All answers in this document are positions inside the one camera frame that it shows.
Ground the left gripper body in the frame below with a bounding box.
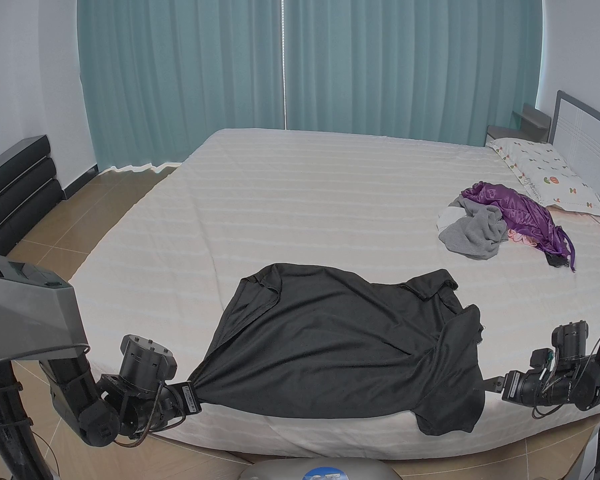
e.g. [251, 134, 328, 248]
[152, 380, 204, 419]

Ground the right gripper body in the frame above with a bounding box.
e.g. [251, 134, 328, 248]
[501, 368, 551, 408]

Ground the black T-shirt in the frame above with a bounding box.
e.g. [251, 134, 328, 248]
[189, 263, 486, 436]

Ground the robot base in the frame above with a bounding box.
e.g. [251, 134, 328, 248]
[242, 457, 398, 480]

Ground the bed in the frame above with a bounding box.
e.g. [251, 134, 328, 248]
[67, 89, 600, 461]

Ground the pink garment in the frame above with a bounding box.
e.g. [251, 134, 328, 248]
[506, 230, 541, 249]

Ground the grey knit garment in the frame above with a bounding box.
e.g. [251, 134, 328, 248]
[438, 195, 508, 260]

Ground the purple satin garment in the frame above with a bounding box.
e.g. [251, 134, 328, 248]
[461, 181, 577, 273]

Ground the white garment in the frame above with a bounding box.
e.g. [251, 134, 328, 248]
[436, 205, 463, 231]

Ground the white printed pillow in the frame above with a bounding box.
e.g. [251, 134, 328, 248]
[485, 137, 600, 217]

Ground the grey bedside table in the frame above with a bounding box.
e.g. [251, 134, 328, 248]
[486, 102, 553, 145]

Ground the black chest of drawers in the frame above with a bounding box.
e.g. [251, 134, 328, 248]
[0, 135, 63, 256]

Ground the blue-green curtain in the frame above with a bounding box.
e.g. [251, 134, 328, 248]
[75, 0, 287, 171]
[282, 0, 548, 146]

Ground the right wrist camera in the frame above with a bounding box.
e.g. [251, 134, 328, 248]
[529, 348, 555, 373]

